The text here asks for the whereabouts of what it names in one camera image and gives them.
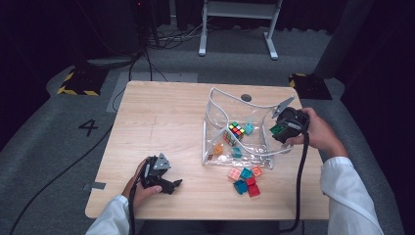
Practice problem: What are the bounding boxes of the person's dark trousers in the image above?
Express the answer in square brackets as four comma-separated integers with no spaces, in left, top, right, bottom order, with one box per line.
[140,220,280,235]

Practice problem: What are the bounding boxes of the green toy block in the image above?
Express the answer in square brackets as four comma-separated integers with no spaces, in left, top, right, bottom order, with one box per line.
[269,122,287,136]

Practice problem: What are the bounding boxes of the long black floor cable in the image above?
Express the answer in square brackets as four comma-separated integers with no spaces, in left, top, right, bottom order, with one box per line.
[8,123,115,235]

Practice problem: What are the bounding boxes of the black yellow striped floor base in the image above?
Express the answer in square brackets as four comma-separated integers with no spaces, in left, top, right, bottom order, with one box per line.
[57,67,109,97]
[288,72,333,101]

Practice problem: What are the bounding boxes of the multicoloured puzzle cube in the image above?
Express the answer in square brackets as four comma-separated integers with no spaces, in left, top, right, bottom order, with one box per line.
[222,120,247,147]

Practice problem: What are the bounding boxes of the person's right hand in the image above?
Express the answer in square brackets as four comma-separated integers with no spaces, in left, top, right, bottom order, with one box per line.
[286,107,348,161]

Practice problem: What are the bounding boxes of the grey tape piece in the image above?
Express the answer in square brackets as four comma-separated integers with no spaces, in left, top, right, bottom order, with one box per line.
[82,181,107,191]

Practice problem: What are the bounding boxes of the hand-held gripper black cable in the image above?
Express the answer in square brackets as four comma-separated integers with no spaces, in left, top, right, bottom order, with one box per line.
[127,182,138,235]
[278,128,311,234]

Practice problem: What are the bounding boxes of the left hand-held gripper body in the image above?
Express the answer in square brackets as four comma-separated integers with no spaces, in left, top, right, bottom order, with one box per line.
[140,152,172,190]

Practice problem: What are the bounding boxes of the blue toy block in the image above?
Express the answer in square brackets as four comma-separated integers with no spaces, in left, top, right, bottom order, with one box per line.
[232,178,250,196]

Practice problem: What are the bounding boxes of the bundle of floor cables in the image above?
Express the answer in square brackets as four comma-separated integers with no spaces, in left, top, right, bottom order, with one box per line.
[146,19,209,50]

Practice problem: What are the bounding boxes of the right hand-held gripper black cable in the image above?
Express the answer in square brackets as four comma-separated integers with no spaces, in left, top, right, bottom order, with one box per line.
[278,128,311,234]

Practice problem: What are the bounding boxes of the left hand-held gripper black cable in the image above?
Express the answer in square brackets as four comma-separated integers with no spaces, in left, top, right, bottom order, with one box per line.
[127,182,138,235]

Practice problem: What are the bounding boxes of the dark equipment stand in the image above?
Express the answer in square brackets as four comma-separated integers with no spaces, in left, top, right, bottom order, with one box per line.
[76,0,148,71]

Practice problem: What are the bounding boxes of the pink toy block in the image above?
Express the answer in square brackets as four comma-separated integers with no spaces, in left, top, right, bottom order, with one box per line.
[227,166,243,182]

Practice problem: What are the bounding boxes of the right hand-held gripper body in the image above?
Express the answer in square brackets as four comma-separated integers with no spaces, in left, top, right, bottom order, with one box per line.
[270,95,311,145]

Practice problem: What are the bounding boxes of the person's left hand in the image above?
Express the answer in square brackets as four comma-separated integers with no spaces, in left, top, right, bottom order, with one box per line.
[121,158,163,209]

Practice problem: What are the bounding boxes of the grey column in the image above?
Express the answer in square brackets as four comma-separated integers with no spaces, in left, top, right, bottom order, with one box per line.
[312,0,375,79]

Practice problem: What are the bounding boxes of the white metal stand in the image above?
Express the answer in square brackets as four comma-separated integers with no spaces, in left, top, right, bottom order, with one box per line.
[198,0,284,61]

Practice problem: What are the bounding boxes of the clear plastic bag white trim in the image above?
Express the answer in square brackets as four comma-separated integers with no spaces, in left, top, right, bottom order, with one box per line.
[201,87,297,170]

